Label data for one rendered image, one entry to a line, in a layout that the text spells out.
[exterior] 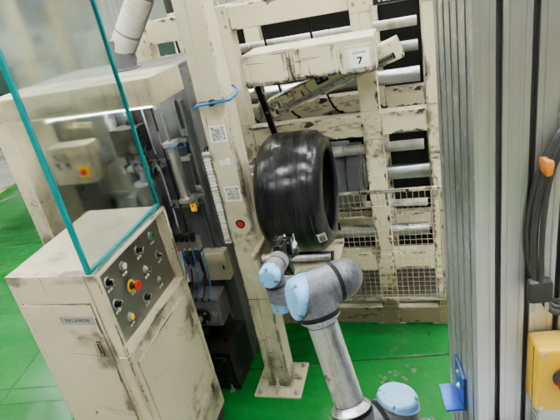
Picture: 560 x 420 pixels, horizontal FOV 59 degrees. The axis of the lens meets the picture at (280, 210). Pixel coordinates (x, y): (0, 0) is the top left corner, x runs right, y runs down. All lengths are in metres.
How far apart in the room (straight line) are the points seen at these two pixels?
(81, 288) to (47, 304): 0.19
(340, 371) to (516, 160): 0.84
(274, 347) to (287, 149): 1.16
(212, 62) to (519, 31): 1.55
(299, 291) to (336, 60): 1.23
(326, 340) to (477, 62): 0.89
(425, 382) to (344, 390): 1.49
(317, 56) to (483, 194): 1.59
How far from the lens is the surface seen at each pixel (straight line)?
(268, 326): 2.66
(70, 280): 1.90
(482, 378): 0.99
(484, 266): 0.84
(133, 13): 2.55
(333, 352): 1.40
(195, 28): 2.12
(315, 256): 2.25
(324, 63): 2.27
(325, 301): 1.34
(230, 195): 2.29
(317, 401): 2.85
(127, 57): 2.63
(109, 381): 2.15
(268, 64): 2.32
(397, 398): 1.52
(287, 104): 2.48
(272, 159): 2.07
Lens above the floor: 2.06
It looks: 25 degrees down
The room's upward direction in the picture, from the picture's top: 11 degrees counter-clockwise
